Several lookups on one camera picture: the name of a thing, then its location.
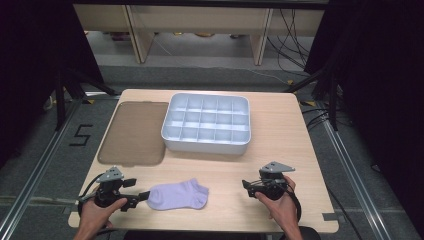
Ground person's right hand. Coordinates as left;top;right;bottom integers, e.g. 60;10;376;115
254;175;299;232

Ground person's left hand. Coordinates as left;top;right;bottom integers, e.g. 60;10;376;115
79;197;129;232

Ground black curtain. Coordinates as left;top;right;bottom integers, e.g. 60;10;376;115
0;0;105;169
303;0;424;236

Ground beige wooden desk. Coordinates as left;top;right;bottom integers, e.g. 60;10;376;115
72;3;327;66

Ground light purple ankle sock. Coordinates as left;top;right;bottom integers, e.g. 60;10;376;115
146;178;210;211

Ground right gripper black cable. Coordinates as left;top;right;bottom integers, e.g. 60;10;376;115
281;181;303;224

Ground bundle of black cables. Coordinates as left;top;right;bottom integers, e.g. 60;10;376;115
265;8;313;75

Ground black floor cables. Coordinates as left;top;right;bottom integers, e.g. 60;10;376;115
300;105;334;130

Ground white divided storage box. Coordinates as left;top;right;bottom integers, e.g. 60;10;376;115
160;92;252;156

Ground black metal stand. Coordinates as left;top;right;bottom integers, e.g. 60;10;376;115
282;65;340;132
54;68;118;132

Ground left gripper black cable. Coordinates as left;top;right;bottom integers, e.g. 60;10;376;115
76;172;105;216

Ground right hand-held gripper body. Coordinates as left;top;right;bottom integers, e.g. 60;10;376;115
256;161;296;201

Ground metal floor rail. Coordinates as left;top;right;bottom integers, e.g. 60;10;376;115
320;117;395;240
0;98;85;240

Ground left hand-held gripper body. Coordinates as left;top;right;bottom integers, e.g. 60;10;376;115
94;166;130;209

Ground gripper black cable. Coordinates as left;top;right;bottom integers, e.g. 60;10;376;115
76;172;105;216
281;181;303;224

